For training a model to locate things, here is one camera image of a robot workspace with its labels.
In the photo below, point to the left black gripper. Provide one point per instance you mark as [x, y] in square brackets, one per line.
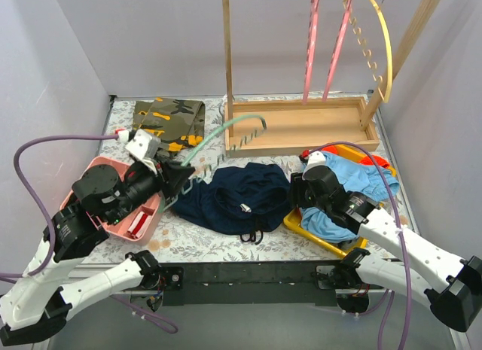
[166, 181]

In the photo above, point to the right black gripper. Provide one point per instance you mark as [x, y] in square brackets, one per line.
[296, 192]

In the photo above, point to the navy blue shorts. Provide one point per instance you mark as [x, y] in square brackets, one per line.
[238, 201]

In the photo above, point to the green hanger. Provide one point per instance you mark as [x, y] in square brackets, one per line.
[243, 142]

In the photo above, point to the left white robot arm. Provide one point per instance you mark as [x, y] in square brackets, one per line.
[39, 306]

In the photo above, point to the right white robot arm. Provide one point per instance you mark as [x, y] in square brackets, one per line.
[447, 284]

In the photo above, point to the camouflage shorts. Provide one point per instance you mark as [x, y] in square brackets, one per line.
[178, 123]

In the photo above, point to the light blue shorts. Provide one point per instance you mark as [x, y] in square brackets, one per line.
[354, 177]

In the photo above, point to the yellow hanger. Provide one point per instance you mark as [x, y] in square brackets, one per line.
[384, 83]

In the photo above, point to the pink hanger right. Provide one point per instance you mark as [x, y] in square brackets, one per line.
[337, 48]

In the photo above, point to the pink hanger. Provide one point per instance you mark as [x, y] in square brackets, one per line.
[337, 48]
[311, 48]

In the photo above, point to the pink hanger left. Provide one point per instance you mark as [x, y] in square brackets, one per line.
[311, 48]

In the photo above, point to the yellow plastic tray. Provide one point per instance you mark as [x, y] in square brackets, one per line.
[388, 174]

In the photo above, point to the red white cloth in tray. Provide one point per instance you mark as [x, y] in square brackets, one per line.
[139, 225]

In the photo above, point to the pink divided organizer tray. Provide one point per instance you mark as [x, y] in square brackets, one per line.
[151, 207]

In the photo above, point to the floral table mat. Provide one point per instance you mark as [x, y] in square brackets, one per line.
[176, 240]

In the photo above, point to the wooden clothes rack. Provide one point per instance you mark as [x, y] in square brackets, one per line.
[292, 126]

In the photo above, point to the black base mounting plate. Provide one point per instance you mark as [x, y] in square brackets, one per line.
[272, 282]

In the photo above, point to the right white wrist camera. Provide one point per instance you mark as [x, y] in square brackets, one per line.
[312, 160]

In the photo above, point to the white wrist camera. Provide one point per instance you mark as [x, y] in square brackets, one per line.
[312, 160]
[141, 145]

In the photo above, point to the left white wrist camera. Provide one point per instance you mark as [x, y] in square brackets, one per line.
[141, 145]

